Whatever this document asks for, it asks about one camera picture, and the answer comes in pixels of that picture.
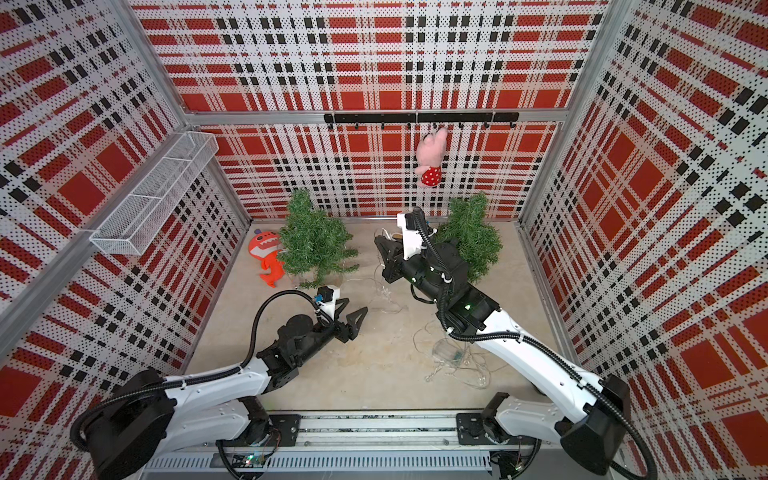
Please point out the red shark plush toy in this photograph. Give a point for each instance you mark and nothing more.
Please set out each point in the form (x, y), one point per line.
(265, 247)

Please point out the small green christmas tree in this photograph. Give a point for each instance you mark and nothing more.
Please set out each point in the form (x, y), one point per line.
(478, 242)
(314, 245)

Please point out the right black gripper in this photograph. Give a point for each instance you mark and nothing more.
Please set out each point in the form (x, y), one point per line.
(394, 265)

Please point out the right small green christmas tree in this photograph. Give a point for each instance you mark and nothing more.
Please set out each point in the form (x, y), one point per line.
(478, 242)

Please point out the left small green christmas tree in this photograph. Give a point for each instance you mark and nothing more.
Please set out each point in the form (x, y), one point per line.
(314, 245)

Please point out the pink pig plush toy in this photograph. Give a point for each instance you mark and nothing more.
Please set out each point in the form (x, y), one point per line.
(429, 155)

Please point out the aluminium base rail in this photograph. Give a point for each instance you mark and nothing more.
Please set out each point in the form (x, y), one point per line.
(369, 442)

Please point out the white wire mesh basket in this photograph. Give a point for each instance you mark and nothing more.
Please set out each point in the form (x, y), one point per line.
(132, 226)

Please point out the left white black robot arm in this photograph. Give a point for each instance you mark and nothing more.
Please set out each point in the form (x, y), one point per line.
(152, 415)

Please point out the black wall hook rail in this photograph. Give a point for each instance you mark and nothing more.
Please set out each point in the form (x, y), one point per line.
(435, 118)

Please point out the clear star string light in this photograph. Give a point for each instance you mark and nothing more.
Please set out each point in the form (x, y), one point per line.
(366, 285)

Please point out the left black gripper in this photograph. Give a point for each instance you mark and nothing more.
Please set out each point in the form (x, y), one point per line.
(349, 330)

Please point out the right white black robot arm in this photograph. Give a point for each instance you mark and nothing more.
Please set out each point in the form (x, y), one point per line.
(588, 415)

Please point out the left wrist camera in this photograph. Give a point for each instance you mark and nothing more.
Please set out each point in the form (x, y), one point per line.
(326, 298)

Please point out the right clear string light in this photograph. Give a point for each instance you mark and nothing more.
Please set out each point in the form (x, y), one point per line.
(451, 358)

